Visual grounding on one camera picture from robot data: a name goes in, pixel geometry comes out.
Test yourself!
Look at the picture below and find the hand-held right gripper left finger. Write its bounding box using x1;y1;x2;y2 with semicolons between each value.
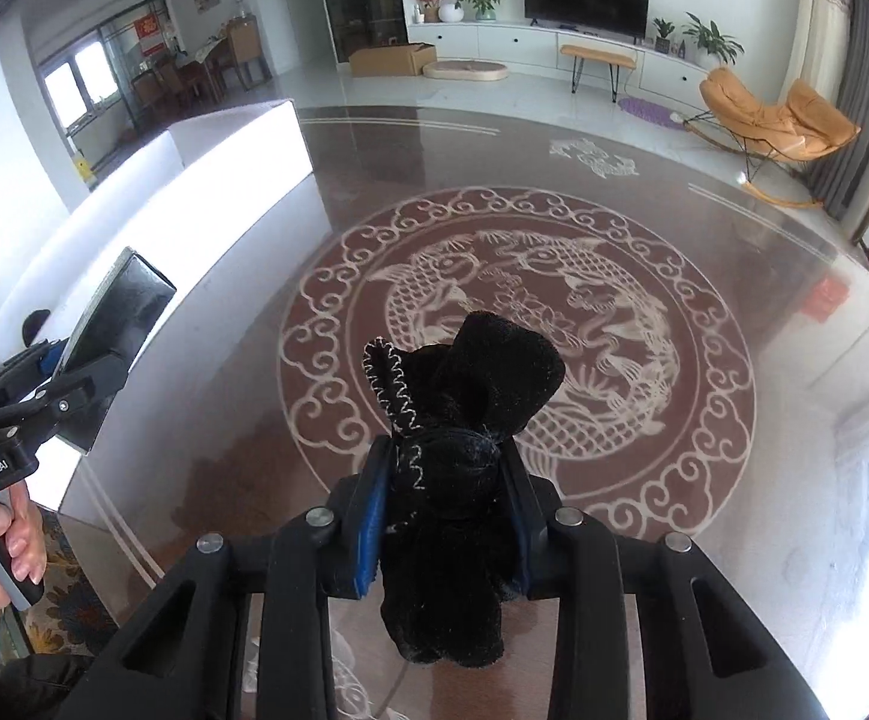
55;439;398;720

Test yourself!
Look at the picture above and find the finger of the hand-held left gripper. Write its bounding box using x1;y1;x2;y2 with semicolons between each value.
0;356;130;451
0;343;68;402

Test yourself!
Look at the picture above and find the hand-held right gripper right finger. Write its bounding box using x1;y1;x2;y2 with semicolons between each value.
498;446;817;720

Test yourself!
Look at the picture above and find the black rectangular box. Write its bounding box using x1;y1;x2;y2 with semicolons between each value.
52;246;178;455

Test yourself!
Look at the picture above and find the long white storage box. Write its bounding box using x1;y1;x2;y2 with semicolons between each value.
0;97;314;533

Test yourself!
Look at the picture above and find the brown patterned desktop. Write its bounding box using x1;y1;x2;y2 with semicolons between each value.
59;105;869;720

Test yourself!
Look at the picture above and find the floral patterned cushion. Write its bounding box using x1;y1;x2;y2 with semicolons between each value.
18;502;161;661

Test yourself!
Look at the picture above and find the red door hanging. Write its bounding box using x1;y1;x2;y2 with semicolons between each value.
134;13;166;57

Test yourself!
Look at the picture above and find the purple round rug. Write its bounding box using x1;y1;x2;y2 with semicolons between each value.
618;95;686;125

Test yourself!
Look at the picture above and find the cardboard box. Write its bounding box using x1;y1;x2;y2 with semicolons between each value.
349;43;437;78

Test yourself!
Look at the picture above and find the beige oval pet bed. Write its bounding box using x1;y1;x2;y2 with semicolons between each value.
423;60;510;85

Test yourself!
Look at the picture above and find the orange rocking chair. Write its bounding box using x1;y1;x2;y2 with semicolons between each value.
681;66;862;207

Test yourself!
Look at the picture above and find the wooden bench with metal legs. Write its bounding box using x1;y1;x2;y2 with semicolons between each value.
560;43;638;95

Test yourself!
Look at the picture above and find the dark glass display cabinet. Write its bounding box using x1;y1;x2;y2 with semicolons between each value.
312;0;409;65

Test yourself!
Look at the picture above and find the white television cabinet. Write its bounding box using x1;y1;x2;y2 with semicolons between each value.
406;19;720;102

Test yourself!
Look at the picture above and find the large leafy potted plant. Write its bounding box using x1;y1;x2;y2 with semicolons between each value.
681;13;744;65

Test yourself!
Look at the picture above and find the grey curtain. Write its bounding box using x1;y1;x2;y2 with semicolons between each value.
809;0;869;222

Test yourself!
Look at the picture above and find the covered standing air conditioner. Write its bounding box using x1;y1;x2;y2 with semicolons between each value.
771;0;853;121

